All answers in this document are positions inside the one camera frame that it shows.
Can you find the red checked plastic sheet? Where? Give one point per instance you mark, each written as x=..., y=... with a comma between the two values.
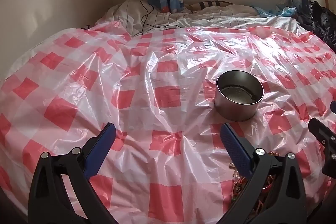
x=105, y=95

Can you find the black plastic bag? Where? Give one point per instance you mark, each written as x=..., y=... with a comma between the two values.
x=323, y=22

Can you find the round metal tin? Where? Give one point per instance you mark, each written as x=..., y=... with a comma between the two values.
x=236, y=108

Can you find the white striped bedsheet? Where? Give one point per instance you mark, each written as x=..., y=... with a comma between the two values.
x=223, y=18

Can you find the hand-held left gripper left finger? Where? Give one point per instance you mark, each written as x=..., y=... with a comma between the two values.
x=101, y=146

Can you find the striped pillow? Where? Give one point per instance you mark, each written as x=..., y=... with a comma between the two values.
x=210, y=3

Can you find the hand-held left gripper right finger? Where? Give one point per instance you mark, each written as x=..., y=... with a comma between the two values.
x=236, y=148

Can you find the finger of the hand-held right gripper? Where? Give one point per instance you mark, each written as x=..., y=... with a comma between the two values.
x=334, y=106
x=328, y=140

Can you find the blue plastic bag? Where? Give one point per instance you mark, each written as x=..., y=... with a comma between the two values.
x=278, y=11

